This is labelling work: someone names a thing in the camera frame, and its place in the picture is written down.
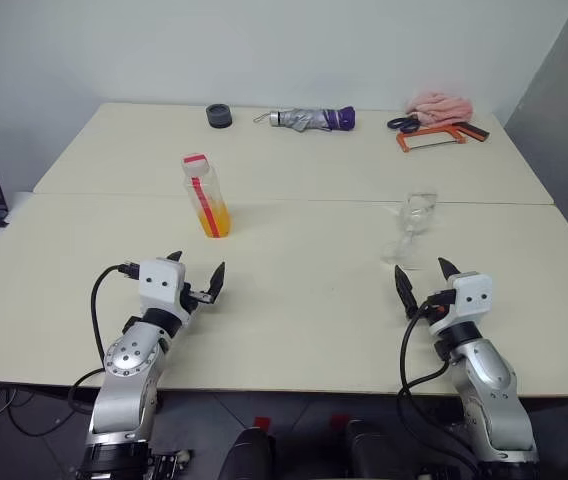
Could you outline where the thin black floor cable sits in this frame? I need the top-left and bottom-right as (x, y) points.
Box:
(7, 387), (93, 438)

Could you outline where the folded silver purple umbrella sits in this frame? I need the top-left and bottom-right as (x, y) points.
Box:
(253, 106), (357, 134)

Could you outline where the dark rounded shape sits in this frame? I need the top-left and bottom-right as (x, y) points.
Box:
(220, 427), (276, 480)
(345, 419), (418, 480)

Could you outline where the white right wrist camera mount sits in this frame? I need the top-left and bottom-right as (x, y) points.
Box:
(427, 271), (494, 337)

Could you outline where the clear wine glass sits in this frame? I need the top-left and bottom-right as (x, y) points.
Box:
(380, 188), (440, 270)

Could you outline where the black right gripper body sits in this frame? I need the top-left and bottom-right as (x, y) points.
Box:
(415, 288), (456, 329)

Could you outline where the pink towel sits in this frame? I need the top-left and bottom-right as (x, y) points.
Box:
(404, 89), (475, 125)

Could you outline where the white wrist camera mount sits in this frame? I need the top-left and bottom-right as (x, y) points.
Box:
(427, 271), (494, 337)
(137, 257), (187, 329)

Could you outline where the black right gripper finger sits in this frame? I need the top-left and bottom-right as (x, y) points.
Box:
(394, 264), (420, 320)
(437, 256), (462, 282)

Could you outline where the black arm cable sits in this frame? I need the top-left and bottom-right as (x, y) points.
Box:
(67, 262), (140, 414)
(396, 291), (480, 480)

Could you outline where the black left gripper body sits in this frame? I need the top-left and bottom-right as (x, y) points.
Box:
(179, 280), (215, 321)

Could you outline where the white bottle cap red tape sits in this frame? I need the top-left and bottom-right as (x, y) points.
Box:
(181, 154), (212, 178)

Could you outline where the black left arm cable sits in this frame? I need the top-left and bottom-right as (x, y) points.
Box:
(67, 262), (140, 414)

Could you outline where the orange juice plastic bottle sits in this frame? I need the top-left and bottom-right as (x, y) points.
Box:
(183, 167), (234, 241)

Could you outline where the orange hacksaw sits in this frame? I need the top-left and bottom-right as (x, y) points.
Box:
(395, 122), (491, 154)

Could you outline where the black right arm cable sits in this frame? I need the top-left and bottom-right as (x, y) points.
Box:
(396, 291), (480, 480)

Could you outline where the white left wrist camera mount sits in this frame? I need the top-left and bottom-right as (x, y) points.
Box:
(137, 257), (187, 329)

